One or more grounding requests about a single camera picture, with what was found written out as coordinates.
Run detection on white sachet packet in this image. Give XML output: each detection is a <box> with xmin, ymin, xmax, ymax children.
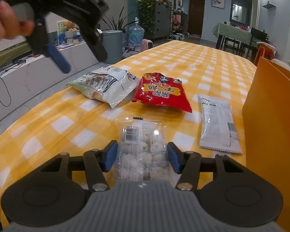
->
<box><xmin>199</xmin><ymin>94</ymin><xmax>242</xmax><ymax>154</ymax></box>

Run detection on clear bag white candies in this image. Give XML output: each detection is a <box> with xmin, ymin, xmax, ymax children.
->
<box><xmin>115</xmin><ymin>118</ymin><xmax>170</xmax><ymax>181</ymax></box>

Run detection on pale green cookie bag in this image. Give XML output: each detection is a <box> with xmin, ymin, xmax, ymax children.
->
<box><xmin>68</xmin><ymin>66</ymin><xmax>140</xmax><ymax>108</ymax></box>

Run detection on red chip bag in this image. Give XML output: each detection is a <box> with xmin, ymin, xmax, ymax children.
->
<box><xmin>132</xmin><ymin>72</ymin><xmax>192</xmax><ymax>113</ymax></box>

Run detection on person's left hand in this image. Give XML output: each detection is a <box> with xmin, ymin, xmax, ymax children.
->
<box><xmin>0</xmin><ymin>1</ymin><xmax>34</xmax><ymax>41</ymax></box>

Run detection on teddy bear picture box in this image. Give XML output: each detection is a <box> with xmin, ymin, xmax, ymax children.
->
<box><xmin>57</xmin><ymin>20</ymin><xmax>82</xmax><ymax>45</ymax></box>

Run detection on yellow checkered tablecloth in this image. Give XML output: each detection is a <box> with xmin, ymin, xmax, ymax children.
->
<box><xmin>0</xmin><ymin>41</ymin><xmax>256</xmax><ymax>227</ymax></box>

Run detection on white tv console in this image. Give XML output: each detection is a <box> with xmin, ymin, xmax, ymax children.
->
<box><xmin>0</xmin><ymin>43</ymin><xmax>98</xmax><ymax>121</ymax></box>

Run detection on spiky potted plant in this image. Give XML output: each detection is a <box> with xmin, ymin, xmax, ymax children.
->
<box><xmin>102</xmin><ymin>6</ymin><xmax>137</xmax><ymax>32</ymax></box>

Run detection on blue water jug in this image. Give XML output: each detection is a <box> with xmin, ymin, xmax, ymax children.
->
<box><xmin>128</xmin><ymin>24</ymin><xmax>144</xmax><ymax>47</ymax></box>

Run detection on pink small heater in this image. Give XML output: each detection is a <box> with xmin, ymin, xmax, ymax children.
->
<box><xmin>141</xmin><ymin>39</ymin><xmax>153</xmax><ymax>52</ymax></box>

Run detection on orange cardboard box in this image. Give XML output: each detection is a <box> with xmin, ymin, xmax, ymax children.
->
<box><xmin>242</xmin><ymin>58</ymin><xmax>290</xmax><ymax>225</ymax></box>

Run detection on leafy potted plant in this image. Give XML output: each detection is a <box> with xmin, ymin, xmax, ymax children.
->
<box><xmin>137</xmin><ymin>0</ymin><xmax>172</xmax><ymax>34</ymax></box>

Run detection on grey drawer cabinet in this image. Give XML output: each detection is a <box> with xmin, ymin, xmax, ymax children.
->
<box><xmin>147</xmin><ymin>2</ymin><xmax>171</xmax><ymax>40</ymax></box>

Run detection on dining table green cloth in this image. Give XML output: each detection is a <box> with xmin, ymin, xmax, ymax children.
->
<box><xmin>212</xmin><ymin>23</ymin><xmax>252</xmax><ymax>49</ymax></box>

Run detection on orange stool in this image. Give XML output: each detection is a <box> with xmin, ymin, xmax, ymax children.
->
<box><xmin>253</xmin><ymin>41</ymin><xmax>277</xmax><ymax>66</ymax></box>

